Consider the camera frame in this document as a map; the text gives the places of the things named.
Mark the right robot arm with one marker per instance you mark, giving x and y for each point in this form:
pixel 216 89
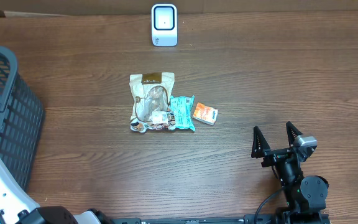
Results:
pixel 305 195

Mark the orange small box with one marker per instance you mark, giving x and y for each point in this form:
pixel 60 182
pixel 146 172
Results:
pixel 205 114

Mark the white barcode scanner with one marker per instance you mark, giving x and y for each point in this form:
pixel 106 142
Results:
pixel 164 25

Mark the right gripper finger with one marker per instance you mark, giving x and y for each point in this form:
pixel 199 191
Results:
pixel 260 146
pixel 292 132

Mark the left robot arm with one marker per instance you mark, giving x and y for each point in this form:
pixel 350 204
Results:
pixel 17 207

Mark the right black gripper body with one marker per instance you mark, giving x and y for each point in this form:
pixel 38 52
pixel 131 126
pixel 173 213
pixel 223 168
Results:
pixel 274 156

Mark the grey plastic mesh basket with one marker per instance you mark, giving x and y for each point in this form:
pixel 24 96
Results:
pixel 22 116

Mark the beige snack pouch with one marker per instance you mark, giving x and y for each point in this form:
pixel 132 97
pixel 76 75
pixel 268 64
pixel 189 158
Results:
pixel 151 93

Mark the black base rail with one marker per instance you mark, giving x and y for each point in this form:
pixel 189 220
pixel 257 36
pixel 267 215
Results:
pixel 197 220

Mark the teal wet wipes packet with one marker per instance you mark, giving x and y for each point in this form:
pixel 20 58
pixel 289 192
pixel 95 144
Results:
pixel 181 107

